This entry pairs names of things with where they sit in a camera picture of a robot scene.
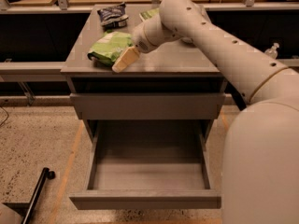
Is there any grey metal rail frame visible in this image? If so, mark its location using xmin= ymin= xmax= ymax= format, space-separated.
xmin=1 ymin=0 xmax=299 ymax=109

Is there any black cable on floor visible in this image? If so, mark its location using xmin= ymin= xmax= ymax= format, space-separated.
xmin=0 ymin=105 xmax=10 ymax=128

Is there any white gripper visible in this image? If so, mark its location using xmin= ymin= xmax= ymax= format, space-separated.
xmin=112 ymin=24 xmax=150 ymax=73

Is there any green rice chip bag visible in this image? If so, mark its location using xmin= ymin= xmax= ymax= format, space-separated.
xmin=87 ymin=32 xmax=133 ymax=67

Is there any black metal stand leg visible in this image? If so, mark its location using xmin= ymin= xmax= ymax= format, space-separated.
xmin=21 ymin=167 xmax=55 ymax=224

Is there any grey drawer cabinet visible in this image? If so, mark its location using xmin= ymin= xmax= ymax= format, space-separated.
xmin=61 ymin=6 xmax=226 ymax=139

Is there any dark blue snack bag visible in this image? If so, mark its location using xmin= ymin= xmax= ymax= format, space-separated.
xmin=97 ymin=3 xmax=129 ymax=29

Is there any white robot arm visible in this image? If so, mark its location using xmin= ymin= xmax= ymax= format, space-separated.
xmin=112 ymin=0 xmax=299 ymax=224

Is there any clear plastic bottle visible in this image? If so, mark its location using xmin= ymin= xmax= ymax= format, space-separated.
xmin=264 ymin=43 xmax=279 ymax=59

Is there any white bowl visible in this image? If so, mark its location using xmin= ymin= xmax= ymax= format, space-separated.
xmin=181 ymin=37 xmax=193 ymax=44

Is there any grey middle drawer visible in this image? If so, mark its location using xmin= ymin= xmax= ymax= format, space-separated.
xmin=70 ymin=93 xmax=225 ymax=120

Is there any open grey bottom drawer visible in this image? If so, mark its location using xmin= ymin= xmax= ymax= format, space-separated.
xmin=70 ymin=120 xmax=221 ymax=210

